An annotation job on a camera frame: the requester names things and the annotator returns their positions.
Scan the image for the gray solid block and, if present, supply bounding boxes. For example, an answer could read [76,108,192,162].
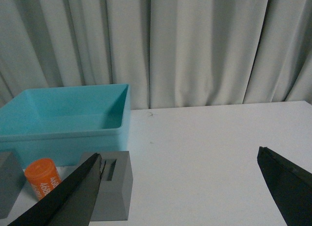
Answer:
[0,152,25,219]

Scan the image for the gray block with square hole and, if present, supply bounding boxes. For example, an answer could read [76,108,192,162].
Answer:
[91,151,133,222]

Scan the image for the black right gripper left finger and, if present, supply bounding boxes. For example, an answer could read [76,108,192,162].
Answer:
[10,153,102,226]

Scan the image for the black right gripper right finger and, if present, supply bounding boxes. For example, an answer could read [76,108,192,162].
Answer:
[257,147,312,226]

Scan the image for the blue plastic box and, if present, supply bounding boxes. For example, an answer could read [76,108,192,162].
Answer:
[0,84,131,167]

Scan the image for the orange cylinder with white numbers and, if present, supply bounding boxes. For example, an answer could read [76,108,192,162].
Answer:
[24,158,61,201]

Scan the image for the white curtain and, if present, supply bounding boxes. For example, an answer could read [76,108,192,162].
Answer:
[0,0,312,109]

